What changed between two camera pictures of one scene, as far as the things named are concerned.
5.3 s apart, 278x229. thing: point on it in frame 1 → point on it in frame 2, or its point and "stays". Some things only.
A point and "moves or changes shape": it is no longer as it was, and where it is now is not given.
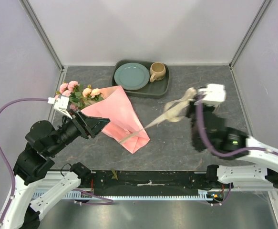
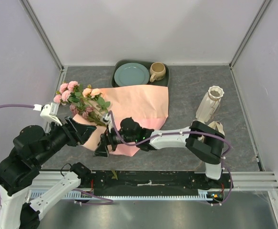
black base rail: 153,180 stays
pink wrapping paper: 124,126 moves or changes shape
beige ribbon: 176,109 moves or changes shape
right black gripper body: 191,113 → 108,137
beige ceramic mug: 157,70 stays
